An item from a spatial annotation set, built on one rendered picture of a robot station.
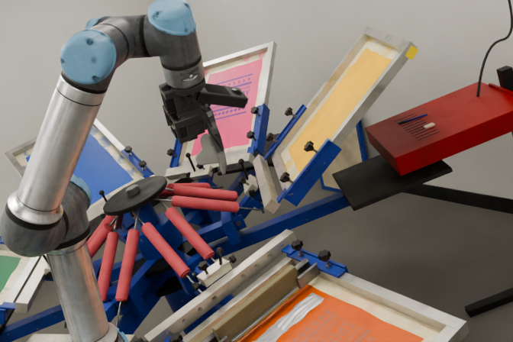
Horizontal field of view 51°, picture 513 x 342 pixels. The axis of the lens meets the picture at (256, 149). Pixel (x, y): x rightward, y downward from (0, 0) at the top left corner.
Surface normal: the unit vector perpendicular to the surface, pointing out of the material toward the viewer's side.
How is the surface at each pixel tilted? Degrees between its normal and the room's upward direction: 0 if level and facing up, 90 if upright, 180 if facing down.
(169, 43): 109
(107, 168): 32
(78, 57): 90
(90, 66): 90
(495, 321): 0
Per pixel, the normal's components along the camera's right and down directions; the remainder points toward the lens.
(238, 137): -0.52, -0.49
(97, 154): -0.03, -0.69
